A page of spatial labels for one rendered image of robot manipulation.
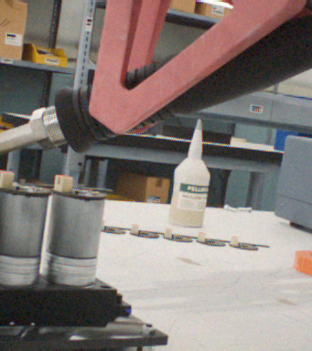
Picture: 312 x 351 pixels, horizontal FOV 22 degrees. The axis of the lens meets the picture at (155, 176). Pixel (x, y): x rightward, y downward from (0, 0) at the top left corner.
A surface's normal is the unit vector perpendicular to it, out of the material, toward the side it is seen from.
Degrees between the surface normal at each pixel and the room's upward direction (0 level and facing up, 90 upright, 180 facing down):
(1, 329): 0
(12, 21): 90
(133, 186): 91
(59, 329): 0
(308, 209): 90
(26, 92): 90
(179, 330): 0
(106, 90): 99
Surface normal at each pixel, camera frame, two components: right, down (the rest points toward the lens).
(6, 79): 0.49, 0.14
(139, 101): -0.33, 0.19
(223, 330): 0.14, -0.99
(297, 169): -0.93, -0.10
